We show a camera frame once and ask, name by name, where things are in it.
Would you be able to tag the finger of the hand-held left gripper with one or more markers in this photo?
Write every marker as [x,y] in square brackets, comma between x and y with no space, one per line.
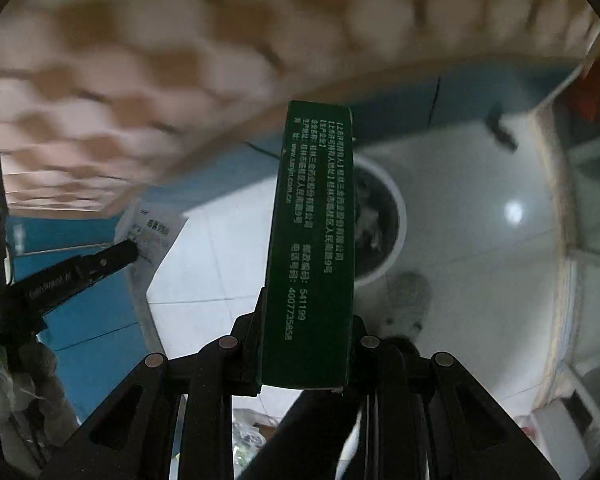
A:
[110,260]

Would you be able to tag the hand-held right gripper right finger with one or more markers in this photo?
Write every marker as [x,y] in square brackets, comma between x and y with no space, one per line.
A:
[360,329]

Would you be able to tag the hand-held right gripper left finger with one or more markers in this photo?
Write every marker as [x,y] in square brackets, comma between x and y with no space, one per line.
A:
[242,350]

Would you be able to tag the white paper packet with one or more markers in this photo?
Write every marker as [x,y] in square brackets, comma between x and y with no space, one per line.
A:
[155,225]

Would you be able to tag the green cardboard box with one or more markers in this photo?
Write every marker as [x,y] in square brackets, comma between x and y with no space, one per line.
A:
[310,260]

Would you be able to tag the white round waste bin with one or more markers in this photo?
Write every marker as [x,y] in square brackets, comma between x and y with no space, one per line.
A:
[380,220]

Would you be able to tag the clear plastic bag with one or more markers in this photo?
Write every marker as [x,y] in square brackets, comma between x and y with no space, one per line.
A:
[250,440]

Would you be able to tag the storage rack with white bottles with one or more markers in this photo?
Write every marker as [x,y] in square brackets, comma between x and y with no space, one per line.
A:
[40,400]

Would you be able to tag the checkered brown pink tablecloth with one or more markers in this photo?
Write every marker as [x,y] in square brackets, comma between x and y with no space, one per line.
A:
[180,60]

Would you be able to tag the white plastic box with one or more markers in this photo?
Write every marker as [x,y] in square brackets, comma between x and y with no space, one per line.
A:
[565,420]

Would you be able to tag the black door stopper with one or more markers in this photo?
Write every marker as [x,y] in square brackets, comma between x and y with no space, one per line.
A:
[500,130]

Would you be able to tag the glass sliding door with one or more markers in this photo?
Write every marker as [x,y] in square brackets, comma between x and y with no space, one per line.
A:
[595,185]

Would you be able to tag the red cloth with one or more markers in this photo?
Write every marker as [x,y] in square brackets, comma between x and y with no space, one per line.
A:
[595,90]

